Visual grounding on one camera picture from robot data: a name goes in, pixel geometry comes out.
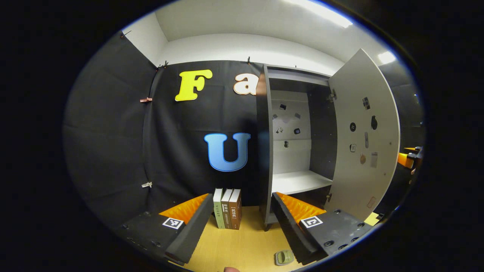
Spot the dark grey cabinet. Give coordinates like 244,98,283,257
256,64,339,232

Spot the small ceiling light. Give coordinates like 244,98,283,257
377,51,397,65

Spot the beige cabinet door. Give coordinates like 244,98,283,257
327,48,401,223

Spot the long ceiling light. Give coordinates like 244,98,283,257
282,0,354,29

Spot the green spine book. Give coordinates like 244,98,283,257
213,188,225,229

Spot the dark brown spine book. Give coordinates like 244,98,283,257
221,189,234,230

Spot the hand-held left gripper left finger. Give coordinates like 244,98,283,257
113,193,214,266

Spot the green coaster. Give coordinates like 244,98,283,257
275,249,295,266

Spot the black backdrop cloth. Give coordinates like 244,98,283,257
62,32,426,231

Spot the white cabinet shelf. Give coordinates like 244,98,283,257
272,170,334,195

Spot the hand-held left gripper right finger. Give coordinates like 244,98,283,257
271,192,375,266

